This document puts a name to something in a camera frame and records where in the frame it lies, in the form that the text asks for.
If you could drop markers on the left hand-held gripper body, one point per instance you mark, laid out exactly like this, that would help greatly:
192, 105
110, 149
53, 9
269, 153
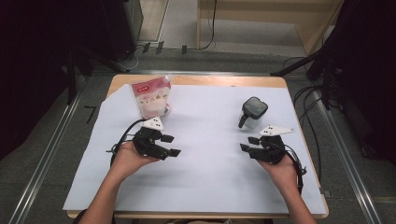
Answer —
146, 140

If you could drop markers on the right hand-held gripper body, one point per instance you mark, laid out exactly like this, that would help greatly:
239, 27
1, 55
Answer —
274, 149

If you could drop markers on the clear jar with black lid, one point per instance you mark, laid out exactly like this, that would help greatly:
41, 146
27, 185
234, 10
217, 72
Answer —
253, 109

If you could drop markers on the red and white sugar bag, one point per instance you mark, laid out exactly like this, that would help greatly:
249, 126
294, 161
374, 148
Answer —
151, 99

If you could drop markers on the person's right hand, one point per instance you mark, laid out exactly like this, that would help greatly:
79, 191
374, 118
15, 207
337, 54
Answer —
281, 174

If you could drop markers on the person's left hand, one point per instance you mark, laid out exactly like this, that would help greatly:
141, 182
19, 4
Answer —
126, 158

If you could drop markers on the black tripod stand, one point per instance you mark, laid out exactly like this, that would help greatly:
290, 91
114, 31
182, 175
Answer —
325, 65

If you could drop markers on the black metal stand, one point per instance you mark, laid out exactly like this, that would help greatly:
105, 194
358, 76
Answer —
72, 74

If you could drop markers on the person's dark sleeve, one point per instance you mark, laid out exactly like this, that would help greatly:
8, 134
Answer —
79, 218

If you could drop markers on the black cabinet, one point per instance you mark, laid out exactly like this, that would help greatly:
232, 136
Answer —
123, 28

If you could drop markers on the small metal floor bracket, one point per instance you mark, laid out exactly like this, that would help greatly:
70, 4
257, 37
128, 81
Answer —
326, 193

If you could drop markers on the metal floor rail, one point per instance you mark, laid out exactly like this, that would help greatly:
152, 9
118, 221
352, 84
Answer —
46, 155
345, 165

